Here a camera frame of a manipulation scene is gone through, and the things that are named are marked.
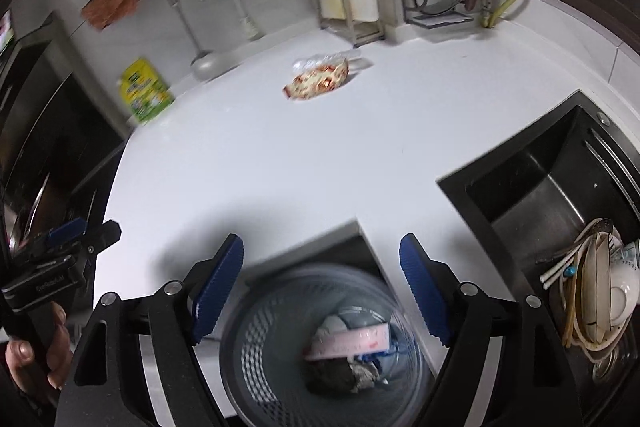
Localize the orange dish cloth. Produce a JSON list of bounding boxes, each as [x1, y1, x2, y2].
[[81, 0, 141, 30]]

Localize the white chopsticks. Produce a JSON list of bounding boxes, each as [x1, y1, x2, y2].
[[540, 252, 583, 285]]

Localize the metal ladle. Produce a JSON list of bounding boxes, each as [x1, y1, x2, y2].
[[157, 0, 221, 82]]

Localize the pile of dirty dishes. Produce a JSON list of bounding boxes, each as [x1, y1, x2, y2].
[[547, 217, 640, 383]]

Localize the green yellow refill pouch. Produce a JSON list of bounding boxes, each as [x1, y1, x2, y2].
[[118, 58, 176, 126]]

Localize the red printed snack wrapper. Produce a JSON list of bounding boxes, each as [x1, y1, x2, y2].
[[283, 59, 351, 100]]

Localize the black kitchen sink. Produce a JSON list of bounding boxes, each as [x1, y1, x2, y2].
[[436, 90, 640, 427]]

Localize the clear plastic cup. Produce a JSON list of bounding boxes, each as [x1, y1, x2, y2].
[[372, 349, 423, 390]]

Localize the black integrated stove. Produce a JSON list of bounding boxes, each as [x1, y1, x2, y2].
[[0, 19, 128, 258]]

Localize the pink paper card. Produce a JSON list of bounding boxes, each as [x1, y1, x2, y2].
[[305, 323, 391, 360]]

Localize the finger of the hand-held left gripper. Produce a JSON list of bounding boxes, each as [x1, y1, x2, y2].
[[75, 220, 122, 264], [10, 217, 90, 265]]

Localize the grey cloth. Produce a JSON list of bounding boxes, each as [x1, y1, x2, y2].
[[305, 357, 358, 394]]

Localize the clear plastic bag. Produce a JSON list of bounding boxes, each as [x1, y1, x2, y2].
[[292, 49, 358, 72]]

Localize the grey mesh waste bin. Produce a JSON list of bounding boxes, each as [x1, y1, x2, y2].
[[219, 262, 436, 427]]

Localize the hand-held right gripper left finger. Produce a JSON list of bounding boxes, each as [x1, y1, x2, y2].
[[54, 233, 245, 427]]

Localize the person's left hand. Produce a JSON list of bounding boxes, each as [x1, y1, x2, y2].
[[5, 302, 73, 390]]

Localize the metal cutting board rack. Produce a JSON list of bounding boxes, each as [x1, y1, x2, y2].
[[306, 0, 387, 48]]

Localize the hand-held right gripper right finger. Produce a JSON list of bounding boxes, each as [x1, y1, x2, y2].
[[398, 233, 586, 427]]

